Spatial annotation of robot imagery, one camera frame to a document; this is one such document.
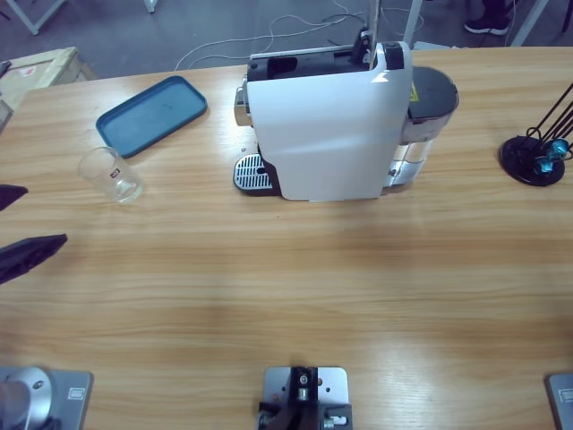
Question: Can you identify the white floor cable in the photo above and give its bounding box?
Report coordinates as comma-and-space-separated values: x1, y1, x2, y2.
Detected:
173, 14, 341, 73
333, 0, 424, 37

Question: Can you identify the black capsule holder with rods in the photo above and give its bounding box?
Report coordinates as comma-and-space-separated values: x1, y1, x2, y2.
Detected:
499, 80, 573, 187

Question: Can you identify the black sneaker white sole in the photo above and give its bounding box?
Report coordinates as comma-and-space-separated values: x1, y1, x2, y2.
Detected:
463, 16, 511, 36

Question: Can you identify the white slanted leg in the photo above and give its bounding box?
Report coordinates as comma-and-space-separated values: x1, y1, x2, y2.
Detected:
509, 0, 551, 48

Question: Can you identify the white capsule coffee machine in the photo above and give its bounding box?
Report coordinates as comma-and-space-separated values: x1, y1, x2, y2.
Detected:
232, 40, 414, 202

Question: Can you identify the dark trouser leg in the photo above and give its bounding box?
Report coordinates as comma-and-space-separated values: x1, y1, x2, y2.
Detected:
481, 0, 514, 22

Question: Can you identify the blue rectangular plastic tray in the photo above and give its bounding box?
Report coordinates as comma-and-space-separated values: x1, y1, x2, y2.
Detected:
95, 74, 210, 159

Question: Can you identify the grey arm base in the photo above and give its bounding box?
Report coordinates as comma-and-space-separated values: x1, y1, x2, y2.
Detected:
0, 365, 95, 430
543, 372, 573, 430

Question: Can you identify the white upright post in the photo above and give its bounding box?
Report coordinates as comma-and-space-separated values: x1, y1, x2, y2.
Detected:
402, 0, 458, 52

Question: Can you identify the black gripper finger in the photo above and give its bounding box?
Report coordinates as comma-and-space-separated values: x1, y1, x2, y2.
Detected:
0, 233, 69, 286
0, 184, 30, 213

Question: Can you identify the black object at right edge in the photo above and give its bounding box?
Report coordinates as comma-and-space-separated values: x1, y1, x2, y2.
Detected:
258, 365, 354, 430

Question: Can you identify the silver slotted drip tray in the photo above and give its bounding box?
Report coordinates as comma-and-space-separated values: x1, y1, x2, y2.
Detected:
231, 152, 275, 197

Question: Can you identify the grey coffee machine lever lid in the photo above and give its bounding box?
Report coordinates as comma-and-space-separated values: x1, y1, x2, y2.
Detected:
350, 0, 382, 68

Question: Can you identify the clear drinking glass red logo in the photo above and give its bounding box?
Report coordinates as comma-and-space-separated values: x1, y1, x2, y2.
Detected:
76, 146, 144, 205

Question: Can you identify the black floor cable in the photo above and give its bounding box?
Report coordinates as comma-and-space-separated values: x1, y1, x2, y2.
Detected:
321, 13, 369, 47

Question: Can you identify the wooden crate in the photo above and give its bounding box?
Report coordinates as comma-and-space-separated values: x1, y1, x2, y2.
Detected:
0, 46, 98, 114

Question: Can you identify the white metal frame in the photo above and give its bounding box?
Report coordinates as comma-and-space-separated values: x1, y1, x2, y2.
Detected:
0, 0, 68, 36

